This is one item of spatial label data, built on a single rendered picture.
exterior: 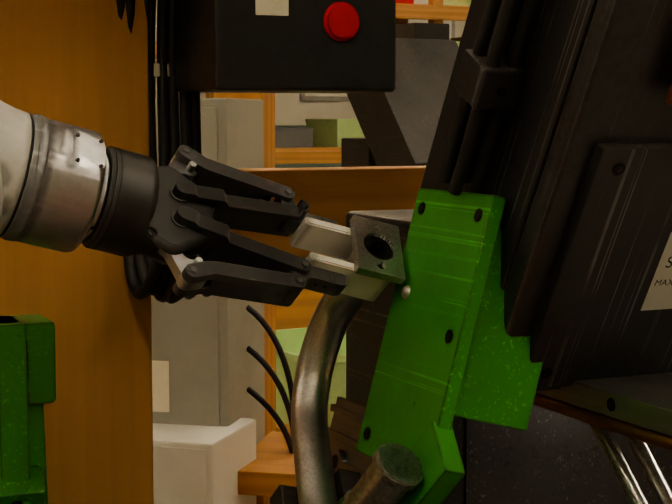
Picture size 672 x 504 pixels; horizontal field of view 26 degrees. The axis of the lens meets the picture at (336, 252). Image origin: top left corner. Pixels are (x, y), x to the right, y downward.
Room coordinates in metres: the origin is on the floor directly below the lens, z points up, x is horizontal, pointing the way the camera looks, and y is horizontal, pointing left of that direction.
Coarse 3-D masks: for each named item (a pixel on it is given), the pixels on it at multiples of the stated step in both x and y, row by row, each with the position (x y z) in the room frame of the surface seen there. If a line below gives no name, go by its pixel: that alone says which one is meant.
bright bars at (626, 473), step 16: (608, 432) 1.07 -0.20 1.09; (608, 448) 1.06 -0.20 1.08; (640, 448) 1.07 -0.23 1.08; (624, 464) 1.05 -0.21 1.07; (640, 464) 1.07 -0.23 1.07; (656, 464) 1.06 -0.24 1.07; (624, 480) 1.05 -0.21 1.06; (656, 480) 1.05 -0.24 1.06; (640, 496) 1.03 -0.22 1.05; (656, 496) 1.05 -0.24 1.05
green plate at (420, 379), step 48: (432, 192) 1.11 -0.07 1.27; (432, 240) 1.09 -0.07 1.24; (480, 240) 1.03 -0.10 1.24; (432, 288) 1.07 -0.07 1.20; (480, 288) 1.02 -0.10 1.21; (384, 336) 1.12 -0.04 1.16; (432, 336) 1.05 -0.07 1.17; (480, 336) 1.04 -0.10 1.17; (528, 336) 1.05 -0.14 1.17; (384, 384) 1.09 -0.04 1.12; (432, 384) 1.03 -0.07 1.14; (480, 384) 1.04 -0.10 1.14; (528, 384) 1.05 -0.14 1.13; (384, 432) 1.07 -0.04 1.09
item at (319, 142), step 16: (400, 0) 9.08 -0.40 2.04; (432, 0) 9.13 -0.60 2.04; (448, 0) 9.61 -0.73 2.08; (464, 0) 9.46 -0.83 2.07; (400, 16) 8.96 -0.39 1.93; (416, 16) 9.01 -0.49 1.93; (432, 16) 9.06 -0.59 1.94; (448, 16) 9.11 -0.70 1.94; (464, 16) 9.17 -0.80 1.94; (288, 128) 8.71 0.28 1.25; (304, 128) 8.76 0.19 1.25; (320, 128) 9.04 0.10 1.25; (336, 128) 8.86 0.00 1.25; (352, 128) 8.90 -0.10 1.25; (288, 144) 8.71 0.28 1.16; (304, 144) 8.76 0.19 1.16; (320, 144) 9.04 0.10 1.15; (336, 144) 8.86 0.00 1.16; (288, 160) 8.61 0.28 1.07; (304, 160) 8.65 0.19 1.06; (320, 160) 8.70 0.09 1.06; (336, 160) 8.75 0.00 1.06
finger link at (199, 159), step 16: (192, 160) 1.10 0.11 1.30; (208, 160) 1.11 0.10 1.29; (208, 176) 1.11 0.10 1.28; (224, 176) 1.11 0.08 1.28; (240, 176) 1.11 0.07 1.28; (256, 176) 1.12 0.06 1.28; (240, 192) 1.12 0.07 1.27; (256, 192) 1.12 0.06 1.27; (272, 192) 1.12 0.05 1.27; (288, 192) 1.12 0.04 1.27
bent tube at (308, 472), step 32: (352, 224) 1.12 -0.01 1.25; (384, 224) 1.13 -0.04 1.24; (352, 256) 1.12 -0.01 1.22; (384, 256) 1.13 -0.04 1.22; (320, 320) 1.15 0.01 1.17; (320, 352) 1.16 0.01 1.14; (320, 384) 1.16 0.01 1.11; (320, 416) 1.14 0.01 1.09; (320, 448) 1.12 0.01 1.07; (320, 480) 1.09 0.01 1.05
